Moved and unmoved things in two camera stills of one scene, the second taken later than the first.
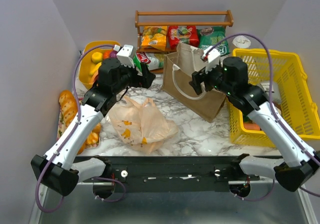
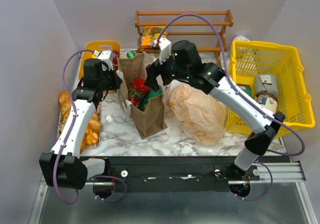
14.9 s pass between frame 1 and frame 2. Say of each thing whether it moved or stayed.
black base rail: stayed
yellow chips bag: stayed
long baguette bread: stayed
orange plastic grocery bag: moved
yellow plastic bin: stayed
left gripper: moved
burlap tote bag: moved
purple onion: stayed
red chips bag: moved
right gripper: moved
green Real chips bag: moved
